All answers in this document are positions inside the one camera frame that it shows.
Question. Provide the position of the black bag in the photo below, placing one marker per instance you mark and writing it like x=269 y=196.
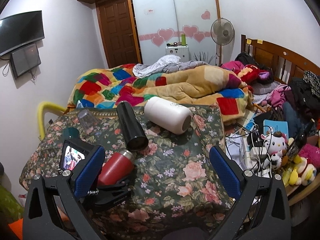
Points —
x=246 y=59

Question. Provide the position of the sliding door wardrobe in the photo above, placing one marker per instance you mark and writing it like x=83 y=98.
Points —
x=160 y=23

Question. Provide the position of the white small cabinet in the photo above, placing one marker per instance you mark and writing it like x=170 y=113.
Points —
x=181 y=51

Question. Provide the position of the blue box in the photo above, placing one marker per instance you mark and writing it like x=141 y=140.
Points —
x=271 y=126

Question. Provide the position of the red metal bottle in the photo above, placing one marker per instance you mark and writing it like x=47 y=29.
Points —
x=120 y=165

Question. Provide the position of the dark green mug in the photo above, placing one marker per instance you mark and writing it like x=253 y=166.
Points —
x=71 y=133

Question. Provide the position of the camera screen on gripper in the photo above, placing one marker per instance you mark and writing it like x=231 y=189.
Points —
x=70 y=156

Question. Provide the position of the white power strip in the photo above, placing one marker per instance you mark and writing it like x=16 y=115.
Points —
x=257 y=160

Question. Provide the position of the yellow foam tube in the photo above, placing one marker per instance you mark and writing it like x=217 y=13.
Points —
x=44 y=108

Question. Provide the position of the colourful patchwork quilt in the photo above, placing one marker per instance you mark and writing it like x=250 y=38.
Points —
x=202 y=85

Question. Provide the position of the black cylindrical bottle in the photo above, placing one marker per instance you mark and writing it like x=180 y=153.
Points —
x=131 y=129

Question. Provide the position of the small wall monitor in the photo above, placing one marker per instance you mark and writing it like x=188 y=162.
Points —
x=24 y=60

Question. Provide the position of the yellow plush toy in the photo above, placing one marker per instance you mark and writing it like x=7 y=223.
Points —
x=303 y=173

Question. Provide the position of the clear glass cup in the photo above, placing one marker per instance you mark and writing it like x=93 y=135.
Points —
x=87 y=120

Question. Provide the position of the brown wooden door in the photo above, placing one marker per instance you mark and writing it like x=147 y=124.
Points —
x=116 y=32

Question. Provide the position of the red plush toy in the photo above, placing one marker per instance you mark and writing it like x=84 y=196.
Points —
x=251 y=74

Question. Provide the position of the wooden headboard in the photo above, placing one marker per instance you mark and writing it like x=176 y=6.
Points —
x=285 y=64

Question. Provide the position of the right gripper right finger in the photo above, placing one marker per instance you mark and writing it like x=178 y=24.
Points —
x=261 y=209

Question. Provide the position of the green bottle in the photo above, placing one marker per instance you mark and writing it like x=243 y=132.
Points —
x=183 y=39

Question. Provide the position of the standing electric fan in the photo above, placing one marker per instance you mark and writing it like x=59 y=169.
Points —
x=222 y=33

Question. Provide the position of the pink clothing pile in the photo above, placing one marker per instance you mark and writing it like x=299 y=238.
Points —
x=275 y=98

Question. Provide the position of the floral bed sheet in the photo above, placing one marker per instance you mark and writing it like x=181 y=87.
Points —
x=175 y=185

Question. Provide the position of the hello kitty plush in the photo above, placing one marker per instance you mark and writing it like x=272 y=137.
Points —
x=276 y=147

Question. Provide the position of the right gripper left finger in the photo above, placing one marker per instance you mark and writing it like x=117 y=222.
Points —
x=41 y=219

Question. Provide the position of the grey white blanket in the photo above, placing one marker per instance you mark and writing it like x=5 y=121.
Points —
x=166 y=64

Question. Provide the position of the wall mounted black television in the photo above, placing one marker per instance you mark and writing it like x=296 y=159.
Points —
x=20 y=29

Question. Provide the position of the white cylindrical cup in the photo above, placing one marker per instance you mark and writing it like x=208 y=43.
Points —
x=168 y=115

